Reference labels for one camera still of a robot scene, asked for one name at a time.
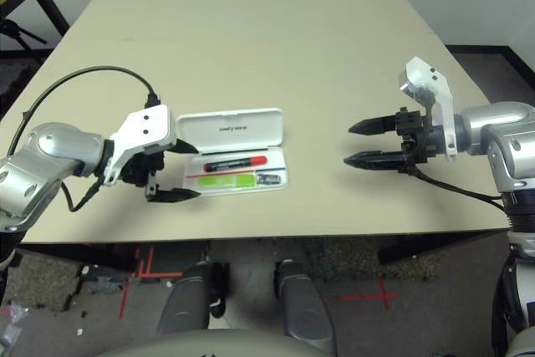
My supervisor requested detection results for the white plastic pencil case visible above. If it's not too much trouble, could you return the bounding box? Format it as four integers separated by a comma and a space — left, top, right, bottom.
176, 107, 290, 197

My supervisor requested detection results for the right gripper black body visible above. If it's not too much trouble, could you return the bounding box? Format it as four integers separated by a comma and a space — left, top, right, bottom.
392, 106, 438, 174

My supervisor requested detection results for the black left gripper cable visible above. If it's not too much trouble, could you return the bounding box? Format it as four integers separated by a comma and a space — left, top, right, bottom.
62, 175, 104, 212

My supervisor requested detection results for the clear plastic bag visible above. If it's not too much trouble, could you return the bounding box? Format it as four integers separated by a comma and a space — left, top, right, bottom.
0, 298, 28, 348

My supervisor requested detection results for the grey robot torso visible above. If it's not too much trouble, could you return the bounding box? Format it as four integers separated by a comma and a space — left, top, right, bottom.
95, 329, 335, 357

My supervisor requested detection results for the grey left robot leg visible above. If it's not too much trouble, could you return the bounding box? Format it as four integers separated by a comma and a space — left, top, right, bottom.
155, 263, 230, 337

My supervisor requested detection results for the red and black marker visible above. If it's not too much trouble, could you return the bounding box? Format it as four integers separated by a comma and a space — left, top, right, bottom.
203, 156, 268, 173

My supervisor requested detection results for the grey brown carpet piece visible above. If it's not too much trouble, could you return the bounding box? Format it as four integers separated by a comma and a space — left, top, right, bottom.
8, 247, 91, 312

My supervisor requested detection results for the dark speckled floor mat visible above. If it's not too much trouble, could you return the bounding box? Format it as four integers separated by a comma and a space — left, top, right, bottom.
307, 239, 440, 285

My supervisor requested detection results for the grey robot leg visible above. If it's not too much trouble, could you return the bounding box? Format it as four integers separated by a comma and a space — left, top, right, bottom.
155, 263, 230, 337
273, 259, 338, 354

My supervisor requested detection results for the green eraser pad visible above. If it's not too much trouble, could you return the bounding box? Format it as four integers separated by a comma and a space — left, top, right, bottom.
198, 173, 257, 189

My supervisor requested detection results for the grey right robot leg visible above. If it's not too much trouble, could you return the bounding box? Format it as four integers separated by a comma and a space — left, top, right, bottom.
273, 259, 338, 354

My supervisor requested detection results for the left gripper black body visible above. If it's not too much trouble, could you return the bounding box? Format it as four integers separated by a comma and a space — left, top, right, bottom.
120, 150, 166, 203

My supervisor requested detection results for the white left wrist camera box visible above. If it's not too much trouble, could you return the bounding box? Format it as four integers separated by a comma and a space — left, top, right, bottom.
99, 104, 176, 186

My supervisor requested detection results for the black right camera cable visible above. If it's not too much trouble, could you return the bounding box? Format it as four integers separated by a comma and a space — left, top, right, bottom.
413, 95, 438, 161

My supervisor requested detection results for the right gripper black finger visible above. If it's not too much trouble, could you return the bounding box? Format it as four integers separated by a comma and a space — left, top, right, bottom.
343, 150, 406, 172
349, 114, 398, 136

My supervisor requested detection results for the black camera cable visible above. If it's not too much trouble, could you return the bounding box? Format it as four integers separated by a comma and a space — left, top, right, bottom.
413, 95, 438, 161
8, 66, 162, 153

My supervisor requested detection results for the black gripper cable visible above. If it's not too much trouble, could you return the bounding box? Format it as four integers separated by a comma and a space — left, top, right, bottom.
411, 166, 509, 211
62, 175, 104, 212

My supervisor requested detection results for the black tripod stand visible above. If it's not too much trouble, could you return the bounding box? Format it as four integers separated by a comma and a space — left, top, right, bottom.
0, 18, 48, 61

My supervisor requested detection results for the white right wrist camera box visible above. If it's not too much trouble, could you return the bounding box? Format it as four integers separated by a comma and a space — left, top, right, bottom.
397, 55, 463, 162

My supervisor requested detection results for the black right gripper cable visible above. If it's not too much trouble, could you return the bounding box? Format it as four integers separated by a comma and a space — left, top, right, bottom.
411, 166, 509, 211

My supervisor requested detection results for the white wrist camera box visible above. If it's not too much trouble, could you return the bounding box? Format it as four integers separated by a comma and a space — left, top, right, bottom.
397, 55, 463, 162
99, 104, 176, 186

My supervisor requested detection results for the black left camera cable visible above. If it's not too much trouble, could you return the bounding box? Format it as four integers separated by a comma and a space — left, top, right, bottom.
8, 66, 162, 153

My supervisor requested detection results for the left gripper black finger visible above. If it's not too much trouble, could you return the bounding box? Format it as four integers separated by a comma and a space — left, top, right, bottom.
148, 187, 202, 204
171, 137, 201, 156

